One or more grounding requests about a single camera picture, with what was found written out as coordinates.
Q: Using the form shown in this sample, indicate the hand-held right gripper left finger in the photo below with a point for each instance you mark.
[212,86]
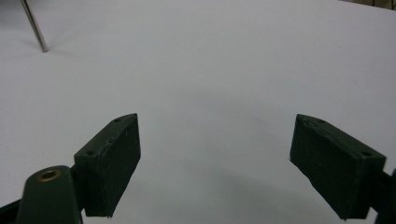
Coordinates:
[107,165]

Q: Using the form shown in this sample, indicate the thin metal rod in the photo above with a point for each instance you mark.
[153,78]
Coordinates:
[35,26]

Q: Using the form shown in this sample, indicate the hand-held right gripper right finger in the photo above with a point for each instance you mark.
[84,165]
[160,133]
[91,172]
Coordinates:
[337,166]

